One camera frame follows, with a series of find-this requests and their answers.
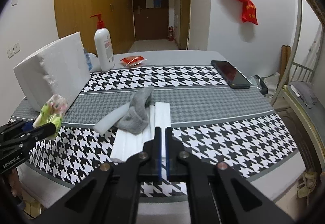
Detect white face mask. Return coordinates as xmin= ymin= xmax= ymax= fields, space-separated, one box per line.
xmin=110 ymin=105 xmax=155 ymax=163

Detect grey sock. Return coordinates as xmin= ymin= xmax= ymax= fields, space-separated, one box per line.
xmin=115 ymin=87 xmax=154 ymax=135

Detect white foam tube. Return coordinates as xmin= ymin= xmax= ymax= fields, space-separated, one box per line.
xmin=93 ymin=102 xmax=129 ymax=135

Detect left hand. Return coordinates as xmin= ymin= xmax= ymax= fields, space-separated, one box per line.
xmin=1 ymin=168 xmax=25 ymax=211

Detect white styrofoam box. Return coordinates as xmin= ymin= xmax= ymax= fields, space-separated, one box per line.
xmin=13 ymin=32 xmax=90 ymax=112

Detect houndstooth tablecloth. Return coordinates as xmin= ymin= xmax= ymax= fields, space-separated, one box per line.
xmin=18 ymin=66 xmax=305 ymax=202

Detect red snack packet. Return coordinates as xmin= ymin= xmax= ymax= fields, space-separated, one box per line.
xmin=120 ymin=56 xmax=146 ymax=67

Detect black smartphone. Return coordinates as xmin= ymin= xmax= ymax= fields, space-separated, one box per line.
xmin=211 ymin=60 xmax=252 ymax=89

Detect red fire extinguisher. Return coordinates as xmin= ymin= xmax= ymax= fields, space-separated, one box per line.
xmin=168 ymin=26 xmax=175 ymax=41

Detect white pump lotion bottle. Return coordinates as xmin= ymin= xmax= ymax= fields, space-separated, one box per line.
xmin=90 ymin=13 xmax=115 ymax=72

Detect dark brown door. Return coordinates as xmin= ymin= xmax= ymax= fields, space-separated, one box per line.
xmin=133 ymin=0 xmax=169 ymax=41

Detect wooden wardrobe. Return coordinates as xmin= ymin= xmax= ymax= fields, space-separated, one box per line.
xmin=54 ymin=0 xmax=134 ymax=54

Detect metal bunk bed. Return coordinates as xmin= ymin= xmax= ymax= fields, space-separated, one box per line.
xmin=271 ymin=0 xmax=324 ymax=173

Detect wooden sticks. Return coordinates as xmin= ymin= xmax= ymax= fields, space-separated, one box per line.
xmin=279 ymin=45 xmax=291 ymax=80

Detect wall power socket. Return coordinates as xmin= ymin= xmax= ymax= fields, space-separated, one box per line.
xmin=7 ymin=43 xmax=20 ymax=58

